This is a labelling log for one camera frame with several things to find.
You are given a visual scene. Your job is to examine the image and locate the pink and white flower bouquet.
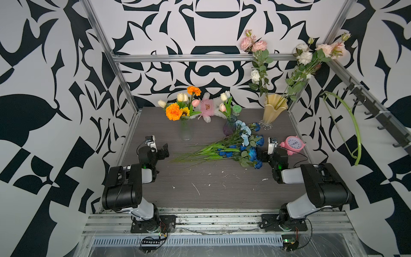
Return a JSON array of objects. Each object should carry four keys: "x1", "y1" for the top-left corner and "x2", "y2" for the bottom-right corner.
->
[{"x1": 240, "y1": 29, "x2": 351, "y2": 102}]

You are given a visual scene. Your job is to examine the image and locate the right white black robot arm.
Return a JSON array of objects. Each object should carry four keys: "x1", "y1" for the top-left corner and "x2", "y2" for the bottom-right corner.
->
[{"x1": 257, "y1": 149, "x2": 352, "y2": 224}]

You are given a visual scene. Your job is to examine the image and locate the white teddy bear pink shirt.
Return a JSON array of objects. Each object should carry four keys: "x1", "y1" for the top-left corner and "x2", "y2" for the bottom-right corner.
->
[{"x1": 195, "y1": 92, "x2": 227, "y2": 123}]

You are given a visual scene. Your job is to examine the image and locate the green curved hose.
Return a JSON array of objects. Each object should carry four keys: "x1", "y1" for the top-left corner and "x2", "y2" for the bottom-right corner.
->
[{"x1": 322, "y1": 90, "x2": 362, "y2": 167}]

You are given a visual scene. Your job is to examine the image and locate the clear glass vase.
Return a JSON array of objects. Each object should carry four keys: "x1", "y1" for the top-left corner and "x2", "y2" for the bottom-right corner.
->
[{"x1": 179, "y1": 120, "x2": 193, "y2": 141}]

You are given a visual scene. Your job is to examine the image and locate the pink alarm clock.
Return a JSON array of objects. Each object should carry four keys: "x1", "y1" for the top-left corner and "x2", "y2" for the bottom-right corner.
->
[{"x1": 279, "y1": 136, "x2": 306, "y2": 156}]

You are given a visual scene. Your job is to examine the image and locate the blue rose low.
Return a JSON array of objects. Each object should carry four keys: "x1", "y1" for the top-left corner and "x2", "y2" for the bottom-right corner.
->
[{"x1": 240, "y1": 160, "x2": 262, "y2": 169}]

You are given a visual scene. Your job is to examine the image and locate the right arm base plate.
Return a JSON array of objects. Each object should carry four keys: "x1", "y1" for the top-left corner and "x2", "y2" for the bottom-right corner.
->
[{"x1": 259, "y1": 214, "x2": 308, "y2": 232}]

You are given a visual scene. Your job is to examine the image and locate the light blue carnation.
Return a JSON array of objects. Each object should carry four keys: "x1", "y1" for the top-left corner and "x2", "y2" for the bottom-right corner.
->
[
  {"x1": 240, "y1": 132, "x2": 251, "y2": 147},
  {"x1": 235, "y1": 120, "x2": 252, "y2": 136}
]

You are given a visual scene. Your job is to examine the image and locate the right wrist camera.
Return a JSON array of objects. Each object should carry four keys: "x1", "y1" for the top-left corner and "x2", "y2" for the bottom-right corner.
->
[{"x1": 267, "y1": 137, "x2": 278, "y2": 155}]

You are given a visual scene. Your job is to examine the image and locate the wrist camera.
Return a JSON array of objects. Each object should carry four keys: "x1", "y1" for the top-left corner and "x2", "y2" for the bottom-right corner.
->
[
  {"x1": 267, "y1": 137, "x2": 278, "y2": 155},
  {"x1": 145, "y1": 136, "x2": 157, "y2": 153}
]

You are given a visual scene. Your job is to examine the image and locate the mixed sunflower bouquet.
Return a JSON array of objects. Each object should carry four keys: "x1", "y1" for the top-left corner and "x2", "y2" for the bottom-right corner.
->
[{"x1": 158, "y1": 86, "x2": 202, "y2": 121}]

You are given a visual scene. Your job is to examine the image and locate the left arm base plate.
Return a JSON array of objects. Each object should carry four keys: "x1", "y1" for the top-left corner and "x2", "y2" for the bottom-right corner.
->
[{"x1": 130, "y1": 215, "x2": 177, "y2": 233}]

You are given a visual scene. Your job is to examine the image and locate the yellow wavy glass vase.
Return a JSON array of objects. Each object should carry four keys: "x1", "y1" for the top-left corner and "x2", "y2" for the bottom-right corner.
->
[{"x1": 259, "y1": 94, "x2": 288, "y2": 130}]

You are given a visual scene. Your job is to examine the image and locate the tulip bouquet blue white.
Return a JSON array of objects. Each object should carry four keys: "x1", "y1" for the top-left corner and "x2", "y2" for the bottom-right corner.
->
[{"x1": 219, "y1": 91, "x2": 232, "y2": 120}]

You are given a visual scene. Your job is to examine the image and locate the black hook rail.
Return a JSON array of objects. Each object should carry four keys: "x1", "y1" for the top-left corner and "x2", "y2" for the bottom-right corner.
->
[{"x1": 343, "y1": 77, "x2": 411, "y2": 155}]

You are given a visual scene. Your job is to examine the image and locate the blue rose from sunflower bouquet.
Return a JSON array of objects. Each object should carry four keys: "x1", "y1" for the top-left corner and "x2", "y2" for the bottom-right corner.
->
[{"x1": 252, "y1": 123, "x2": 261, "y2": 132}]

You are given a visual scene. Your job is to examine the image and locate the purple glass vase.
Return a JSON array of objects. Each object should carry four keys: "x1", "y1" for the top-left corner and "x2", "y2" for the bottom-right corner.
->
[{"x1": 223, "y1": 118, "x2": 237, "y2": 136}]

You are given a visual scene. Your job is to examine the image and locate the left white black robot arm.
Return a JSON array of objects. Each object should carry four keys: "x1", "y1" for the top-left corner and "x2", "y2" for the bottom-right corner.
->
[{"x1": 102, "y1": 144, "x2": 170, "y2": 230}]

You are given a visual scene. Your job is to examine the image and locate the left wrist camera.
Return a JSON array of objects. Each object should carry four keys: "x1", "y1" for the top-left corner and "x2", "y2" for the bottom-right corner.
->
[{"x1": 145, "y1": 136, "x2": 157, "y2": 153}]

